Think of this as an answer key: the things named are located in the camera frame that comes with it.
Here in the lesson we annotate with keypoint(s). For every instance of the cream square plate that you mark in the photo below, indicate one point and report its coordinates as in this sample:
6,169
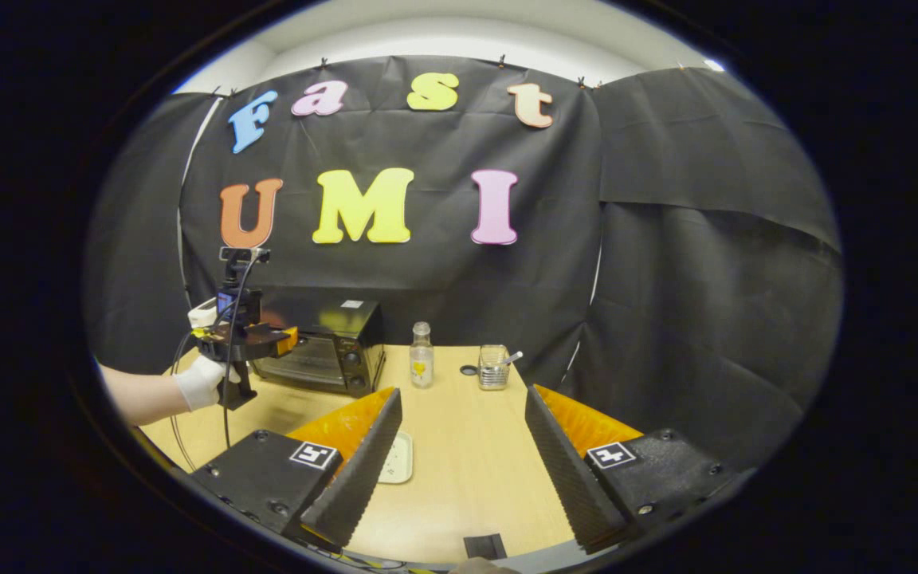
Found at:
397,458

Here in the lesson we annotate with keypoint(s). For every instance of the clear bottle with yellow label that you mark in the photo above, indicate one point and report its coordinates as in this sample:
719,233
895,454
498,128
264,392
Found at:
421,359

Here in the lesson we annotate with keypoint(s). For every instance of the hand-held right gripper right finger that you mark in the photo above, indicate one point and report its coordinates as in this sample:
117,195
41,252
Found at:
566,470

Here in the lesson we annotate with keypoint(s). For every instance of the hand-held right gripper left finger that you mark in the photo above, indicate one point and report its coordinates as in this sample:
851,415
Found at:
363,470

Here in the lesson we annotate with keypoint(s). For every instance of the small black rectangular block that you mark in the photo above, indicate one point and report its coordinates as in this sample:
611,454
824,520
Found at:
484,547

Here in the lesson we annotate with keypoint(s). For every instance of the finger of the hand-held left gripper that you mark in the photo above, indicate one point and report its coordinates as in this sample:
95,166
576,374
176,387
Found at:
287,341

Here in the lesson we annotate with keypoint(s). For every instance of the white toaster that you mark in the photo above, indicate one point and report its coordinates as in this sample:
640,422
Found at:
202,315

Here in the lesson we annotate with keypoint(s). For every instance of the black electric oven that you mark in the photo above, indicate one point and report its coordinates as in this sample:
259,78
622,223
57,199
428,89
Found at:
323,359

